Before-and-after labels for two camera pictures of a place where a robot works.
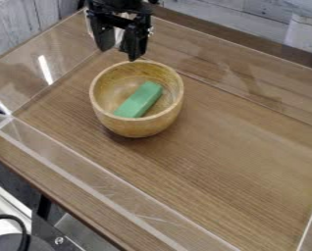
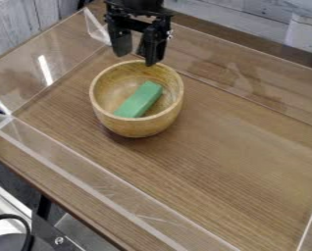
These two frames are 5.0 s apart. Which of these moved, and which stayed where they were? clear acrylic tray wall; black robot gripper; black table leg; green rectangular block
Moved: black robot gripper
Stayed: black table leg; green rectangular block; clear acrylic tray wall
